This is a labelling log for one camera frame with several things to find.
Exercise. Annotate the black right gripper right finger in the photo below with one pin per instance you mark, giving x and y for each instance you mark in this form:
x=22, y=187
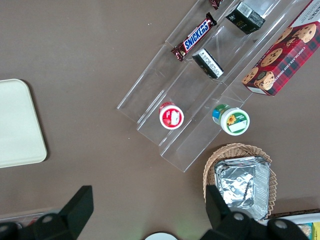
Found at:
x=220, y=217

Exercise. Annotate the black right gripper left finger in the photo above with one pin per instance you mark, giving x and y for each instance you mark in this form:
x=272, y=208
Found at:
x=72, y=212

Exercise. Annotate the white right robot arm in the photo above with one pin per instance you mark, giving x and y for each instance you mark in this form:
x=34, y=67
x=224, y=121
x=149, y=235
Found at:
x=161, y=236

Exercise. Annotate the light wicker basket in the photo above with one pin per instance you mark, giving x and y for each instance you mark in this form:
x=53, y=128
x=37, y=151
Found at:
x=212, y=160

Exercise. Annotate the beige plastic tray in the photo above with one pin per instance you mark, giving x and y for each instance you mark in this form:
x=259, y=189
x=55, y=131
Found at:
x=17, y=125

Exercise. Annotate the stacked aluminium foil trays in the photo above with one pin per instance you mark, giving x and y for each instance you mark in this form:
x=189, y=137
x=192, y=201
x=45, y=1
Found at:
x=240, y=185

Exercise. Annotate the red soda bottle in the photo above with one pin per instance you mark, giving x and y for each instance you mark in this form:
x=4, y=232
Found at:
x=34, y=220

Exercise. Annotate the clear acrylic bottle rack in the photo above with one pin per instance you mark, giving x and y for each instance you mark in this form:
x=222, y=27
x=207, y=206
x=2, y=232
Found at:
x=15, y=217

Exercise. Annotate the white rectangular snack bin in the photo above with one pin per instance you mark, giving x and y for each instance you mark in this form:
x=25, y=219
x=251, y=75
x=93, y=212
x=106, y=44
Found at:
x=292, y=217

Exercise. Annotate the clear rice cracker bag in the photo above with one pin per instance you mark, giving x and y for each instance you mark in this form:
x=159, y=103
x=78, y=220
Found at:
x=304, y=232

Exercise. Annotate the yellow snack pack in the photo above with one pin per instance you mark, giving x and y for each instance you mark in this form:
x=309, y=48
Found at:
x=316, y=231

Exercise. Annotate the green lidded cup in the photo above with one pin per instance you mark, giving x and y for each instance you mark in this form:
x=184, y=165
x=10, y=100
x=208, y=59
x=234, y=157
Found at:
x=233, y=121

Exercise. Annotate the red lidded cup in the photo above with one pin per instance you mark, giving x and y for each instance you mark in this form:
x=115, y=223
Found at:
x=171, y=117

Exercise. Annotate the clear acrylic stepped stand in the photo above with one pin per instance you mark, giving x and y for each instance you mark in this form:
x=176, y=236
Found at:
x=190, y=87

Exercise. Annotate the small black carton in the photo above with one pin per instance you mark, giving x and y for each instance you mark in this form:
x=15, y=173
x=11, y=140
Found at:
x=246, y=18
x=208, y=63

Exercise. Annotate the red plaid cookie box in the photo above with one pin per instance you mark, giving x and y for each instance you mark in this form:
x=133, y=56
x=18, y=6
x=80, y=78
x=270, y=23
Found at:
x=285, y=57

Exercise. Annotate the Snickers chocolate bar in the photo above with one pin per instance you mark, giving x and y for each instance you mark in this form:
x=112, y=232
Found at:
x=196, y=37
x=216, y=3

